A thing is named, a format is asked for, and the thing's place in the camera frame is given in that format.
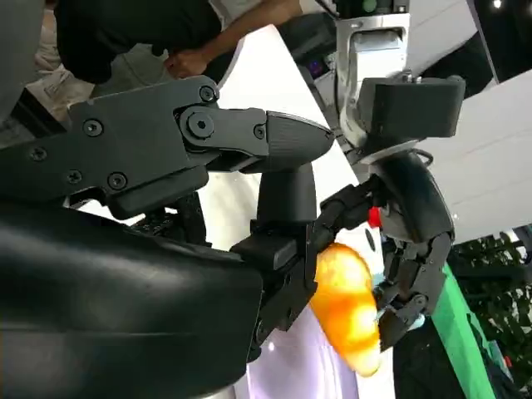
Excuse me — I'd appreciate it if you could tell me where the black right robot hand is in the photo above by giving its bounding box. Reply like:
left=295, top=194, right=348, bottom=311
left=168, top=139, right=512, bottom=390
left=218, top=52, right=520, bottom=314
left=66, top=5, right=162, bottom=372
left=0, top=76, right=335, bottom=399

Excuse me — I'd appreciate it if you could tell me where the person's hand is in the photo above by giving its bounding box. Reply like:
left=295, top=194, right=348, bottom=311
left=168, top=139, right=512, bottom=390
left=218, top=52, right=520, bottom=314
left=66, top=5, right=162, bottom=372
left=164, top=47, right=211, bottom=80

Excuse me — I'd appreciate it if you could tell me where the orange white toy bread roll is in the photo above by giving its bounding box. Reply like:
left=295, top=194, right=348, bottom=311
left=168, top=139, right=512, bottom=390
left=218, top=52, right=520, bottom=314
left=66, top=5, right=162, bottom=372
left=307, top=243, right=382, bottom=378

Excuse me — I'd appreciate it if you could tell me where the green leafy plant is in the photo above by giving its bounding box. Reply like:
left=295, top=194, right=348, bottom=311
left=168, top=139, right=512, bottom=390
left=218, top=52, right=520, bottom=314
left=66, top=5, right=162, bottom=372
left=451, top=232, right=532, bottom=375

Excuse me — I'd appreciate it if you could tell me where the lilac plate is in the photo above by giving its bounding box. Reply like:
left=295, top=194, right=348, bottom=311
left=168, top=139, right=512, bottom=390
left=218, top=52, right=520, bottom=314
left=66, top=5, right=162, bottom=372
left=247, top=307, right=396, bottom=399

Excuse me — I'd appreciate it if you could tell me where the person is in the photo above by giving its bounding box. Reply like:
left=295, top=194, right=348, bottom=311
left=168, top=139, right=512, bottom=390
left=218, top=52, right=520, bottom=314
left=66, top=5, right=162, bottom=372
left=32, top=0, right=307, bottom=105

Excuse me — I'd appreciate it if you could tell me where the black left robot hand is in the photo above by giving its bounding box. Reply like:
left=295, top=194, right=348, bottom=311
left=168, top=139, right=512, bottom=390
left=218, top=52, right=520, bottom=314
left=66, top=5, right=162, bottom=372
left=318, top=149, right=456, bottom=351

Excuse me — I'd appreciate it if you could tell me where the black device purple display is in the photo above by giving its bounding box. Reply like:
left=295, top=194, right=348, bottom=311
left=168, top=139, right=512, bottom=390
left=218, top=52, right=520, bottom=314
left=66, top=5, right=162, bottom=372
left=282, top=12, right=338, bottom=80

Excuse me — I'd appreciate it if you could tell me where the green cloth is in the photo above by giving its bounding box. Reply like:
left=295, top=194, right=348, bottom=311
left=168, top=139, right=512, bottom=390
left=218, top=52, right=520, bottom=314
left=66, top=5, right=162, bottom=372
left=431, top=264, right=498, bottom=399

